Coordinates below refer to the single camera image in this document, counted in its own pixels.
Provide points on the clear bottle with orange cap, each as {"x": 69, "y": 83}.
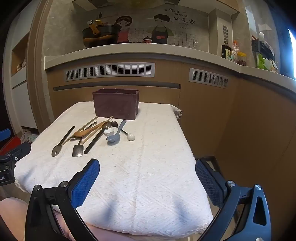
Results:
{"x": 235, "y": 49}

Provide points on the window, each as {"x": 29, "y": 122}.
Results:
{"x": 292, "y": 53}

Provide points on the metal spoon with white ball end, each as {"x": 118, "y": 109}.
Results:
{"x": 130, "y": 137}

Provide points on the white and green cloth bundle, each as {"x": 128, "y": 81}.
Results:
{"x": 29, "y": 138}

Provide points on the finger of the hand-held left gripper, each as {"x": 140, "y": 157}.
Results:
{"x": 20, "y": 150}
{"x": 4, "y": 134}

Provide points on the jar with yellow lid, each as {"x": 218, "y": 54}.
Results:
{"x": 241, "y": 60}

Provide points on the small red pot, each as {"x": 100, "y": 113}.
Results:
{"x": 147, "y": 40}

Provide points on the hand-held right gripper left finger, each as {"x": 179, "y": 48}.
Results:
{"x": 85, "y": 183}

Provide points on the white ceramic spoon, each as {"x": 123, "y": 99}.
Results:
{"x": 108, "y": 132}

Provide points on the white woven table cloth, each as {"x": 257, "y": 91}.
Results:
{"x": 138, "y": 173}

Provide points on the red plastic object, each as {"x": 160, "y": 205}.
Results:
{"x": 11, "y": 144}

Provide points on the blue plastic spoon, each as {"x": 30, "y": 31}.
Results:
{"x": 112, "y": 138}

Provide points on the green packet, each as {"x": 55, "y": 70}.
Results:
{"x": 261, "y": 61}

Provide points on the large grey vent grille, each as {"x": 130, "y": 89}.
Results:
{"x": 108, "y": 70}

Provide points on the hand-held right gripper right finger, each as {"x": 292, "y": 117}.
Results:
{"x": 208, "y": 183}

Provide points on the flat-headed small metal spoon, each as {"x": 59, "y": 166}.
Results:
{"x": 77, "y": 151}

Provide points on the small grey vent grille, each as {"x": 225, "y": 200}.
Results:
{"x": 208, "y": 77}

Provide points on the pale food packet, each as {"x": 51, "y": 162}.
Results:
{"x": 272, "y": 66}

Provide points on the white shelf unit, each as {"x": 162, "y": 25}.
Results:
{"x": 19, "y": 97}

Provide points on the cartoon wall decal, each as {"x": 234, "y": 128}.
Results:
{"x": 160, "y": 30}

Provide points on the items on white shelf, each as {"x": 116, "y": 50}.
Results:
{"x": 21, "y": 64}

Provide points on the light stone countertop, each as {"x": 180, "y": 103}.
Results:
{"x": 138, "y": 49}

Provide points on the black utensil holder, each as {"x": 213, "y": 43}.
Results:
{"x": 256, "y": 45}

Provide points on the brown plastic utensil container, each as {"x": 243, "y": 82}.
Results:
{"x": 115, "y": 106}

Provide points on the person's leg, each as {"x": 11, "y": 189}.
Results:
{"x": 13, "y": 215}

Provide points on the black wok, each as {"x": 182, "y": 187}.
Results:
{"x": 99, "y": 38}

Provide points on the dark sauce bottle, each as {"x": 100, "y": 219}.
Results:
{"x": 225, "y": 51}

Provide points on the white round object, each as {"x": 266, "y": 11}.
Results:
{"x": 261, "y": 35}

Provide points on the narrow wall vent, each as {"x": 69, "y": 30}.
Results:
{"x": 225, "y": 34}

